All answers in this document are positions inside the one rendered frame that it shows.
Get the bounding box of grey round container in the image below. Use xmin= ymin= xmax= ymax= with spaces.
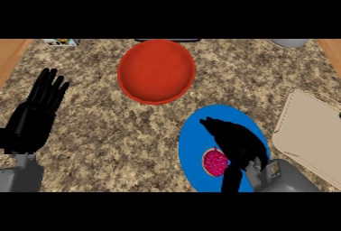
xmin=270 ymin=38 xmax=310 ymax=49

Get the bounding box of beige cutting board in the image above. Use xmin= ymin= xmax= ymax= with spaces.
xmin=270 ymin=88 xmax=341 ymax=191

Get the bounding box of red bowl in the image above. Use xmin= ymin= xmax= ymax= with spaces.
xmin=117 ymin=39 xmax=198 ymax=106

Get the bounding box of white printed box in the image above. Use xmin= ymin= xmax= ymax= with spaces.
xmin=41 ymin=38 xmax=81 ymax=47

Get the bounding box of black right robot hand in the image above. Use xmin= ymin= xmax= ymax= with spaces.
xmin=198 ymin=116 xmax=270 ymax=193

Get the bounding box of blue plate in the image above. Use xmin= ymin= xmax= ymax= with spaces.
xmin=177 ymin=104 xmax=272 ymax=193

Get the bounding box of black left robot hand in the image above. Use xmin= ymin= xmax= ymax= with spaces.
xmin=0 ymin=68 xmax=71 ymax=155

